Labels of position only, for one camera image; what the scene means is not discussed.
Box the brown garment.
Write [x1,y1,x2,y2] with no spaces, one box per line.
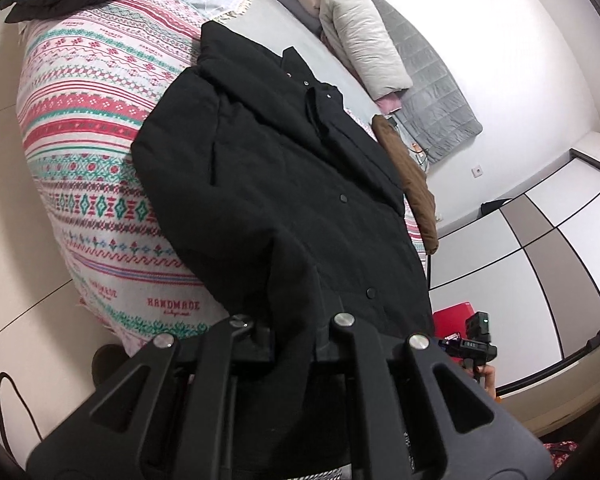
[371,114,440,256]

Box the pink patterned blanket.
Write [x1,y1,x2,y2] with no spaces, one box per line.
[17,0,431,356]

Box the grey quilted mat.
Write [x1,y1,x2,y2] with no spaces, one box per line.
[340,0,483,165]

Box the white pillow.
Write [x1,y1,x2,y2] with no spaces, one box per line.
[319,0,413,102]

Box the white and taupe wardrobe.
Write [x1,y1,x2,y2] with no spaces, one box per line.
[427,147,600,401]

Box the black floor cable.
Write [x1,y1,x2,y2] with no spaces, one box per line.
[0,371,43,442]

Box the black jacket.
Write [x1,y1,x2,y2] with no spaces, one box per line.
[130,20,436,478]

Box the grey pillow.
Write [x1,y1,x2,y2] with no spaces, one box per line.
[264,0,326,38]

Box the person's right hand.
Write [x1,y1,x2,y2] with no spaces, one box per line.
[473,365,498,400]

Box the red stool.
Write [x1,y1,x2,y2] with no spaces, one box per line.
[432,301,476,342]

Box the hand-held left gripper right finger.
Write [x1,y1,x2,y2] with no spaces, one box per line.
[315,312,557,480]

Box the pink cloth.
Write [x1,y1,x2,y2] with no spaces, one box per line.
[376,89,407,114]

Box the red patterned cloth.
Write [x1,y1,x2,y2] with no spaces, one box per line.
[541,440,582,472]

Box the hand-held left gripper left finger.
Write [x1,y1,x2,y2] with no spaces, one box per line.
[25,313,277,480]

